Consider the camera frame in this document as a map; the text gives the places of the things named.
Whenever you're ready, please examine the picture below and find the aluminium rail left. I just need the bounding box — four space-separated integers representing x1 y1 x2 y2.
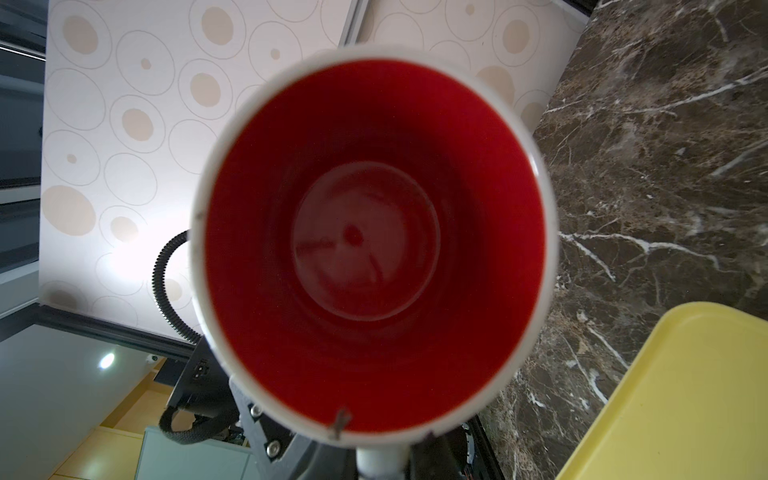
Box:
338 0 369 48

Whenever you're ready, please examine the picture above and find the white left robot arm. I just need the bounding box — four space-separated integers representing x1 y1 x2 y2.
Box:
151 231 310 479

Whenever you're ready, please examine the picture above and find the white mug front row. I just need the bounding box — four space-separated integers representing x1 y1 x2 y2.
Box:
189 44 559 479

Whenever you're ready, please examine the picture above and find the yellow plastic tray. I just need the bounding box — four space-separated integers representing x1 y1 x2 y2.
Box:
559 302 767 479

